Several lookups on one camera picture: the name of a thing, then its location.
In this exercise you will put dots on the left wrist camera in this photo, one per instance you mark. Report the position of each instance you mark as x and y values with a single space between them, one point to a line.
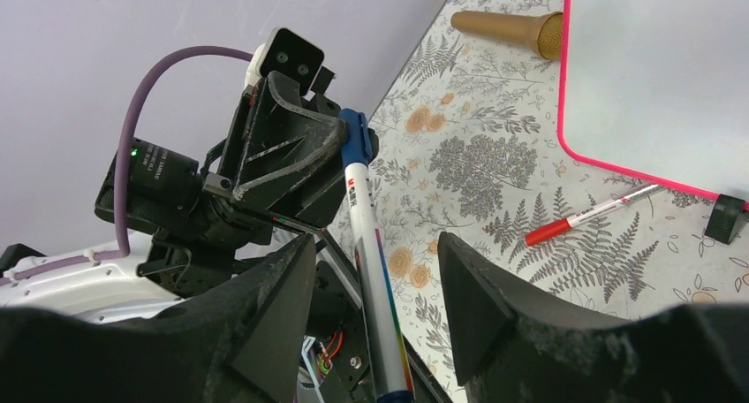
294 57

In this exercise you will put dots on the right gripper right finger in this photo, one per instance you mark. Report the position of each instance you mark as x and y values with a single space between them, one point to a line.
513 342

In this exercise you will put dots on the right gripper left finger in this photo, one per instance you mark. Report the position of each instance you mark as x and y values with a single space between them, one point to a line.
238 342

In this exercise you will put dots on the red capped marker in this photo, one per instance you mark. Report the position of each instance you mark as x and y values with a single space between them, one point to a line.
564 225

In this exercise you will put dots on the floral patterned table mat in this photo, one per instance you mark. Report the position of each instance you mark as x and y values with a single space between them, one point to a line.
468 135

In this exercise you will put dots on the pink framed whiteboard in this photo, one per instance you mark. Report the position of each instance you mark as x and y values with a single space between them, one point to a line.
658 90

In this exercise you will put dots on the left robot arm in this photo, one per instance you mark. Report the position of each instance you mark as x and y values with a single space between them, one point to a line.
162 260

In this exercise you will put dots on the gold toy microphone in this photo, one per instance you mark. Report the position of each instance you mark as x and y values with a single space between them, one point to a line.
542 35

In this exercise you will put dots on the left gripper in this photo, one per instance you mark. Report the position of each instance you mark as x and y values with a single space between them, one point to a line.
280 166

